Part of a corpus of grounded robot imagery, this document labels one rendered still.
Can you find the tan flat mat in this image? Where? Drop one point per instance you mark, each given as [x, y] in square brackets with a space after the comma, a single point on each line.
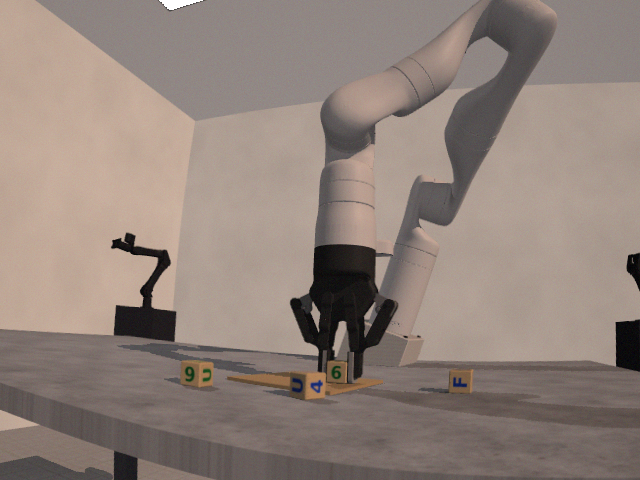
[282, 380]

